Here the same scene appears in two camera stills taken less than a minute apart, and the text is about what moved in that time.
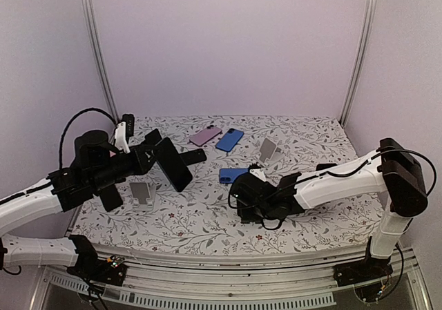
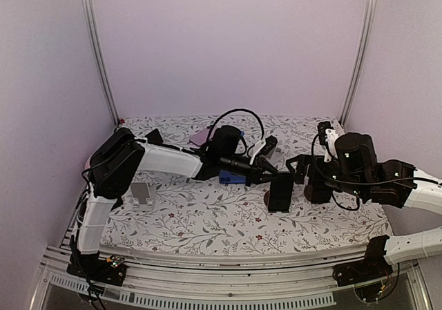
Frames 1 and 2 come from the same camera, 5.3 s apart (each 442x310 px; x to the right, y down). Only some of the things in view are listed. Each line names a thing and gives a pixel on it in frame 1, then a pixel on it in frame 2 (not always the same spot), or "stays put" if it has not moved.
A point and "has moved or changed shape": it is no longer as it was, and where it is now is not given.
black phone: [173, 165] has moved or changed shape
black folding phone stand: [153, 137] stays put
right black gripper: [244, 210] → [304, 160]
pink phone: [206, 135] stays put
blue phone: [226, 175] stays put
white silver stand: [143, 195] stays put
